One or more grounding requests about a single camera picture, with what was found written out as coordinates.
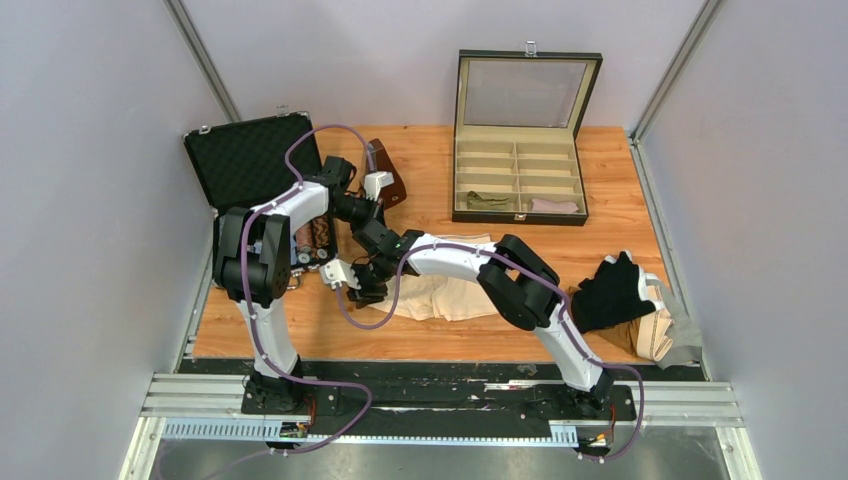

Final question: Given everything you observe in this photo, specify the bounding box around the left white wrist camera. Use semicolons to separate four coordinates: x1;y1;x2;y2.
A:
362;171;394;201

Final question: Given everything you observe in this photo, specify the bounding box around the grey cloth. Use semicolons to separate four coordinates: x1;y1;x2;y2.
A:
649;280;703;369

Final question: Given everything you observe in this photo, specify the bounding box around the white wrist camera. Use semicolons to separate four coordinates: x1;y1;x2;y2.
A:
362;171;394;201
319;259;361;290

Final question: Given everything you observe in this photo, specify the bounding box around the orange black chip stack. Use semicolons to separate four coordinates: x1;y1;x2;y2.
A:
312;216;331;260

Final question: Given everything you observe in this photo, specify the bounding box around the black poker chip case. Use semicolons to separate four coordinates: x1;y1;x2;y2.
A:
183;111;339;275

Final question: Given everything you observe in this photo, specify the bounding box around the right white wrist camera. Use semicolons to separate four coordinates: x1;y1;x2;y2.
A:
319;259;361;290

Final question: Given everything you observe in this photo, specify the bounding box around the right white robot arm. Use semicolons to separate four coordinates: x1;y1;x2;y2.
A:
348;220;612;418

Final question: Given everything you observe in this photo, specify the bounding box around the black compartment display box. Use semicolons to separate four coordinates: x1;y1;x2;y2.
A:
451;41;603;227

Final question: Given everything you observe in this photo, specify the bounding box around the pink cloth in box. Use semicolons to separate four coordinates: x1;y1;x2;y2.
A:
530;198;580;214

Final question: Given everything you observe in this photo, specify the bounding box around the olive green white underwear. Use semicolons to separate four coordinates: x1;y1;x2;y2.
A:
465;191;514;211

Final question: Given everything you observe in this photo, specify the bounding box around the tan striped waistband underwear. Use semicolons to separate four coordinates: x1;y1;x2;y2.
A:
593;284;675;362

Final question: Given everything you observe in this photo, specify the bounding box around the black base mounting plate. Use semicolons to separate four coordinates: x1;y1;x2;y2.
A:
178;357;707;440

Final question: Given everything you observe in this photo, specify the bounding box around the beige underwear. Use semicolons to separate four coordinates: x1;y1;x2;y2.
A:
394;274;497;321

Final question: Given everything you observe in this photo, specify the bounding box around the aluminium frame rail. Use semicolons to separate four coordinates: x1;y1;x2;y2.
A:
120;374;761;479

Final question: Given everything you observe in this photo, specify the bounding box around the wooden metronome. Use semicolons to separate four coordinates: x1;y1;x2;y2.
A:
362;139;407;210

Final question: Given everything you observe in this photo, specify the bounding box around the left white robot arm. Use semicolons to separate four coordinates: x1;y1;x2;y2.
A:
213;157;405;413

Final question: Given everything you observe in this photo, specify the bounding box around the green red chip stack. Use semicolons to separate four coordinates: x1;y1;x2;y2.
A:
293;223;314;264

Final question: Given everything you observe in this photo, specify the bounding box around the black underwear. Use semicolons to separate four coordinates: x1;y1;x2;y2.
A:
570;250;664;334

